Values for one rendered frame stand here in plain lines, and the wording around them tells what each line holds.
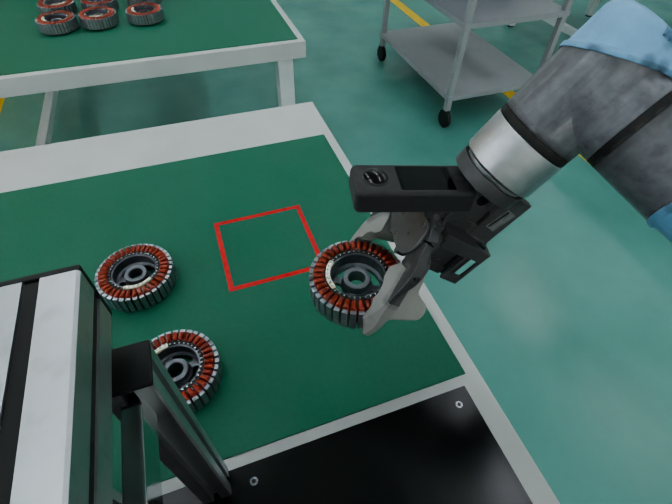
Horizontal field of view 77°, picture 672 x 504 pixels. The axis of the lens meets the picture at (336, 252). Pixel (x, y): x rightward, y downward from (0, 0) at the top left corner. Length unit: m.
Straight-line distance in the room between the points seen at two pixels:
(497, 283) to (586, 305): 0.32
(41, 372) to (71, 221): 0.68
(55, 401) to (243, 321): 0.45
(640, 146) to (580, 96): 0.06
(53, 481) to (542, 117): 0.37
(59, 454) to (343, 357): 0.45
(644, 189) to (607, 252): 1.70
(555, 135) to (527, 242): 1.58
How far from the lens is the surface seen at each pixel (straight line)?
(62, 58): 1.50
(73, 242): 0.85
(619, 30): 0.39
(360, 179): 0.39
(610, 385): 1.68
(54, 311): 0.24
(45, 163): 1.06
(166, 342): 0.61
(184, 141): 1.01
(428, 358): 0.62
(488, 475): 0.56
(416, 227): 0.43
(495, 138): 0.39
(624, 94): 0.38
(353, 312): 0.46
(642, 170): 0.38
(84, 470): 0.21
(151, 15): 1.61
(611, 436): 1.60
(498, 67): 2.84
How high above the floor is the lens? 1.29
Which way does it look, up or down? 49 degrees down
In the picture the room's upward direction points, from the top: 2 degrees clockwise
